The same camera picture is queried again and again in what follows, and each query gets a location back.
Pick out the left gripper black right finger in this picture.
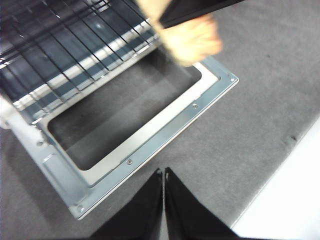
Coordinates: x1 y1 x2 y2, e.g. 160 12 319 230
164 166 245 240

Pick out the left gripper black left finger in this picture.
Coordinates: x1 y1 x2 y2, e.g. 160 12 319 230
89 168 164 240

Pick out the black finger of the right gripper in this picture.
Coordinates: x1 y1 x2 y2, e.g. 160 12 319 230
159 0 248 30

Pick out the golden brown bread loaf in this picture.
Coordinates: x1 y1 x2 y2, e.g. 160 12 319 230
137 0 224 68

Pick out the glass oven door with handle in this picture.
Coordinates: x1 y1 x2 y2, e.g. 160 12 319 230
7 47 240 221

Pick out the cream Toshiba toaster oven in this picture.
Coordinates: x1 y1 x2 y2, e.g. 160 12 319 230
0 0 162 132

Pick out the metal wire oven rack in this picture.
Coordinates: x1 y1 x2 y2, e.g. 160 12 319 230
0 0 161 126

